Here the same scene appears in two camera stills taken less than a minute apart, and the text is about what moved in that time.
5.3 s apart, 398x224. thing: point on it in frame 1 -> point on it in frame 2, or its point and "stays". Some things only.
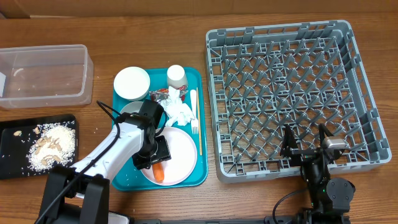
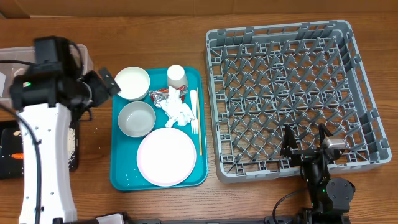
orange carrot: x=158 y=172 -> x=18 y=155
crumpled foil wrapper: x=159 y=95 stays
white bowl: x=132 y=83 stays
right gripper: x=288 y=146 stays
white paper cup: x=176 y=76 stays
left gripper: x=163 y=152 -> x=102 y=93
